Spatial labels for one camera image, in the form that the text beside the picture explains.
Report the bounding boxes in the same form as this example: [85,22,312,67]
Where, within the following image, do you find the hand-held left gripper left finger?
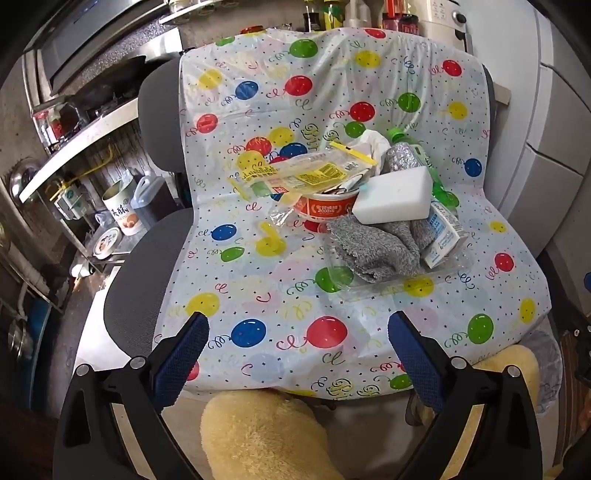
[53,311,211,480]

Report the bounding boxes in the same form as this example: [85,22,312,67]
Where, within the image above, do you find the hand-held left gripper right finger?
[387,310,543,480]

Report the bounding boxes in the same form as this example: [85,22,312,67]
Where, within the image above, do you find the grey bin with clear liner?
[517,330,564,414]

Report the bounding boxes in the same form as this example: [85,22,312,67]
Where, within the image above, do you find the clear plastic tray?
[323,240,474,303]

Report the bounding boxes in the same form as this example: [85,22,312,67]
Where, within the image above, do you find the grey knitted towel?
[328,215,437,283]

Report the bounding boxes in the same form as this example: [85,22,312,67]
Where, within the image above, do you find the blue white milk carton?
[422,200,469,270]

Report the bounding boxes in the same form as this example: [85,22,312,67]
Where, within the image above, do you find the white sponge block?
[352,165,433,225]

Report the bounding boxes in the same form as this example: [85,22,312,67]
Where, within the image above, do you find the red instant noodle cup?
[295,182,365,234]

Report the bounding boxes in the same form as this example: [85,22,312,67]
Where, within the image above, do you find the silver glitter wrapper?
[381,142,423,178]

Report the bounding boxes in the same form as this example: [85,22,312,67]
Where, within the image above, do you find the clear bag with yellow strip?
[329,141,377,171]

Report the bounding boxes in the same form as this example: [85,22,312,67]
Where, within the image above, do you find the clear yellow print food wrapper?
[228,154,370,201]

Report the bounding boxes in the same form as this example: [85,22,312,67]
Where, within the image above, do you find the white tissue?
[351,129,393,176]

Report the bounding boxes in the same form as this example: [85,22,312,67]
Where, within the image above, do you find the white printed bowl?
[91,226,123,259]

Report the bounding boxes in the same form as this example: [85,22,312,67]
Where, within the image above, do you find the blue plastic basin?
[21,295,54,365]

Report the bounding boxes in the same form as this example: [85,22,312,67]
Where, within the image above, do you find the grey blue plastic jug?
[130,174,178,229]

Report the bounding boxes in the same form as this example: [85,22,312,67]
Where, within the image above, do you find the green plastic bottle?
[385,127,460,208]

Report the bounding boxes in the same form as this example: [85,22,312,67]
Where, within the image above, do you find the white kitchen counter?
[18,97,144,204]

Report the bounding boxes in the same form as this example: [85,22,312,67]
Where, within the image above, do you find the steel pot lid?
[7,157,40,199]

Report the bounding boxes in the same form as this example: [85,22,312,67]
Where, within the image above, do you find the grey office chair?
[104,60,500,356]

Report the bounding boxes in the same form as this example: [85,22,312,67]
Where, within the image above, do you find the black wok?
[76,55,148,109]

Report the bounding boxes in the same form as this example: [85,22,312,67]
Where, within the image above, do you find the balloon print plastic sheet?
[154,25,552,402]

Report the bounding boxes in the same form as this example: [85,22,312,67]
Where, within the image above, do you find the steel range hood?
[23,0,185,97]

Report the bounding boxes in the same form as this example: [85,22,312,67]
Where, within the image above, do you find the white kitchen appliance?
[422,0,474,52]

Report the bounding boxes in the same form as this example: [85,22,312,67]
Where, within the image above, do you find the white plastic bottle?
[345,0,375,29]

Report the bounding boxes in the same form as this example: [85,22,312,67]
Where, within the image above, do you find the yellow green oil bottle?
[322,0,342,31]

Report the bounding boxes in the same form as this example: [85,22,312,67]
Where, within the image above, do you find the dark sauce bottle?
[302,0,321,33]

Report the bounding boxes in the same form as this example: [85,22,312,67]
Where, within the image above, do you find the yellow gas hose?
[69,143,114,178]

